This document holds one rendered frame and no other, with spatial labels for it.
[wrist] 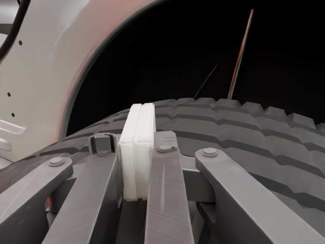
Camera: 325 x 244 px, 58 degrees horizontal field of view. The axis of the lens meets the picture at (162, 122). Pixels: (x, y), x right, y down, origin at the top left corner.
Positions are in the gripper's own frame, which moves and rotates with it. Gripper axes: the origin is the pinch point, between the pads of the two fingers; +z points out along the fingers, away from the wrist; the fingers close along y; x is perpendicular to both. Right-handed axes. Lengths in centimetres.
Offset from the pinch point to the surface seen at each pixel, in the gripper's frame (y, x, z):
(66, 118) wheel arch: -22, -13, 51
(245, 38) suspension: 23, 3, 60
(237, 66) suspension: 21, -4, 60
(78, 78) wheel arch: -17, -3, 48
